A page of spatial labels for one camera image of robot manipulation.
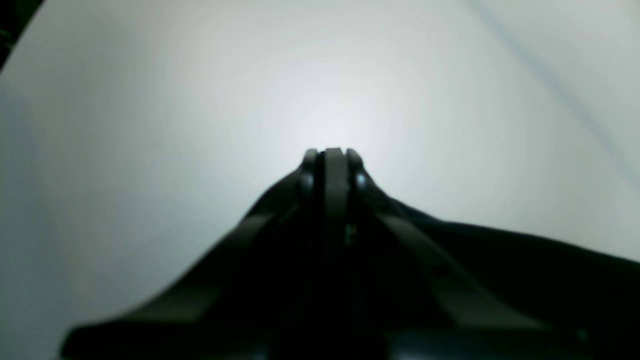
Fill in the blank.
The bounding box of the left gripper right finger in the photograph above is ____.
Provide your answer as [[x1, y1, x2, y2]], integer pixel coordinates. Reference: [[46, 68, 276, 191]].
[[345, 148, 591, 360]]

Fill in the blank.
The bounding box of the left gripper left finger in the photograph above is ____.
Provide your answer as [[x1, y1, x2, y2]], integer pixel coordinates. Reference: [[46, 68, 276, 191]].
[[61, 149, 319, 360]]

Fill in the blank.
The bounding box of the black T-shirt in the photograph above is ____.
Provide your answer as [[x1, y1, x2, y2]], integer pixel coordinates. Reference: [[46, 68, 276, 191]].
[[320, 147, 640, 360]]

